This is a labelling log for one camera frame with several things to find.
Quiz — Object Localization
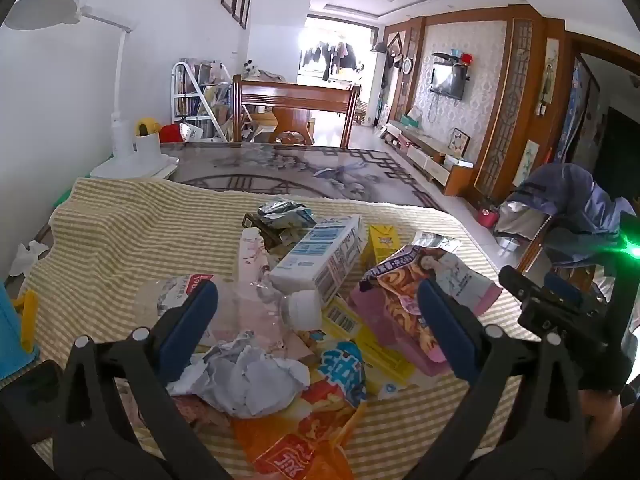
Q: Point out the blue plastic container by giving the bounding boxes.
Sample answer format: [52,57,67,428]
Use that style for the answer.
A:
[0,280,40,381]

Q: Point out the wall television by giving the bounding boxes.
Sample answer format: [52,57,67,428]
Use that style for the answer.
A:
[430,66,467,101]

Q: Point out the silver foil wrapper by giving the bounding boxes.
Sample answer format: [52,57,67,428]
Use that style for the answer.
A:
[411,231,462,256]

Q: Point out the yellow white striped mat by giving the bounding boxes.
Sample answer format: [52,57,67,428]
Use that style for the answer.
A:
[0,176,541,480]

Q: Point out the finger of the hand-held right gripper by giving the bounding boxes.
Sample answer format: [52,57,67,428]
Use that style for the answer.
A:
[544,271,586,308]
[498,265,548,311]

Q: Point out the wooden dining chair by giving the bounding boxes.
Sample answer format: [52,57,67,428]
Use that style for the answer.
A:
[231,74,362,150]

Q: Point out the crumpled white tissue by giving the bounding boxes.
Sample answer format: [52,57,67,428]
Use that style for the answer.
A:
[7,241,50,277]

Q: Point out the white pen holder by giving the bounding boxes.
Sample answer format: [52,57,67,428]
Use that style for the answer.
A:
[132,132,162,161]

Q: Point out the carved wooden chair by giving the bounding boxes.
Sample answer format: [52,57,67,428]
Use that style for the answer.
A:
[517,210,601,291]

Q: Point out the white desk lamp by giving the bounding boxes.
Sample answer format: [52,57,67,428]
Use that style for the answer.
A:
[4,0,180,181]

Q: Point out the small framed picture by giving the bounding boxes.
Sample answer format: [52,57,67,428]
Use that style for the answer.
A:
[450,128,472,158]

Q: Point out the pink snack bag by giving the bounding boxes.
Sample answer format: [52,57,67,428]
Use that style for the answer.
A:
[347,245,506,378]

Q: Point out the person's right hand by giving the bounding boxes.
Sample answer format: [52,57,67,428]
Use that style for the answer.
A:
[579,387,626,456]

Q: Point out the blue jacket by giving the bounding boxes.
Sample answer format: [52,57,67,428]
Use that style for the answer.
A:
[495,162,636,271]

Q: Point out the white floor air conditioner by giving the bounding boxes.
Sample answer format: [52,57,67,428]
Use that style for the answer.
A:
[370,50,388,127]

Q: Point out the black flat object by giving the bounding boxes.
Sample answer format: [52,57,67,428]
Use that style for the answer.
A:
[0,360,66,446]

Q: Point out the wooden television cabinet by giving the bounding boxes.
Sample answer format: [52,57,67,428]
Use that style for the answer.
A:
[385,120,476,196]

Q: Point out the orange snack bag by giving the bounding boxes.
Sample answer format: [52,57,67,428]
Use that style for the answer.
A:
[230,337,368,480]

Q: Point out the hanging clothes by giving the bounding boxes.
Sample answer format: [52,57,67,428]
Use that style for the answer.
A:
[300,42,368,81]

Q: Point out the pink floral plastic wrapper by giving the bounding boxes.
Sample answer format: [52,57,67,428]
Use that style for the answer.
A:
[236,227,283,331]

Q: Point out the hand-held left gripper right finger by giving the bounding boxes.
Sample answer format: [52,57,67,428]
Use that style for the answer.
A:
[400,277,586,480]

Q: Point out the paper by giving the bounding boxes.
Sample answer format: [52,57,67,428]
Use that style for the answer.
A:
[167,332,312,420]

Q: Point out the flattened yellow box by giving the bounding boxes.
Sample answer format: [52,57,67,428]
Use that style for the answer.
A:
[320,297,418,391]

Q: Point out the small yellow box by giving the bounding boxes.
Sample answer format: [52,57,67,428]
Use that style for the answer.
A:
[367,224,403,268]

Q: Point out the silver blue snack wrapper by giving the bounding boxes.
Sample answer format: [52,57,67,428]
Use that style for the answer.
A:
[256,200,317,231]

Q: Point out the hanging wall scroll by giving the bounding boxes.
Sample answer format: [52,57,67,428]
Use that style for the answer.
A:
[537,37,560,116]

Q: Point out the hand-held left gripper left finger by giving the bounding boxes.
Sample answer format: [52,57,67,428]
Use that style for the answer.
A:
[52,279,236,480]

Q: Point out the blue wall poster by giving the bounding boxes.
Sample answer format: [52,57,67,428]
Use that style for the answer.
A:
[560,57,588,161]

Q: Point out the clear plastic bottle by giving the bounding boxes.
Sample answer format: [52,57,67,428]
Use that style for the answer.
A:
[135,272,323,341]

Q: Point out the white blue carton box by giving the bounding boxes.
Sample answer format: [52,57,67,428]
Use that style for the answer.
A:
[269,214,368,308]

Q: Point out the white metal rack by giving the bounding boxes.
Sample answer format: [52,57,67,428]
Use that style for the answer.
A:
[171,61,233,142]

